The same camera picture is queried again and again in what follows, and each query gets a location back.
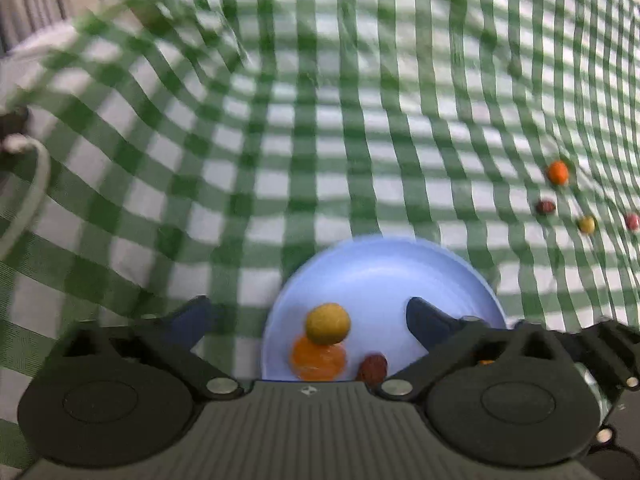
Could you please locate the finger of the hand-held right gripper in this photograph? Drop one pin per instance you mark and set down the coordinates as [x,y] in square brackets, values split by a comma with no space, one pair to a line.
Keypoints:
[612,347]

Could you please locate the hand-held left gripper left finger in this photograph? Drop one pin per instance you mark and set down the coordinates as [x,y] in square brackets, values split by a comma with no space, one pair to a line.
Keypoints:
[192,317]

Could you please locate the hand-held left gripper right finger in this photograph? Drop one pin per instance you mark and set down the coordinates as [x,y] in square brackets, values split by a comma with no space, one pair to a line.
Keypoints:
[427,325]

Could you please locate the light blue plate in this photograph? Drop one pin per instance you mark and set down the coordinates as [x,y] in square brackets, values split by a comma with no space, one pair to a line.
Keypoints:
[380,280]

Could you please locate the dark red cherry tomato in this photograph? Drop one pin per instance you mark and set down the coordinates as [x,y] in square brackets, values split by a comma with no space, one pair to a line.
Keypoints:
[372,368]
[632,221]
[546,206]

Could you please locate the yellow cherry tomato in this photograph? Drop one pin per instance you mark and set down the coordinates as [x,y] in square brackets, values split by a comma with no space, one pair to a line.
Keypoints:
[587,223]
[328,324]

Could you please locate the large orange cherry tomato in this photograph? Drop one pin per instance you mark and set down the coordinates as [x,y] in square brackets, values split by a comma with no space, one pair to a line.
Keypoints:
[318,360]

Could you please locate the green checkered tablecloth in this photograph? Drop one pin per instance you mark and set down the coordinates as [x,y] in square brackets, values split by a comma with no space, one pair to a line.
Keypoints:
[300,110]

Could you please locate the black smartphone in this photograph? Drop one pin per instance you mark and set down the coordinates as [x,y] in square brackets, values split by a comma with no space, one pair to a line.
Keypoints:
[12,121]

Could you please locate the grey curtain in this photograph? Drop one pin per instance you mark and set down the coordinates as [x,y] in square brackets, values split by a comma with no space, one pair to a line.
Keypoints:
[30,0]

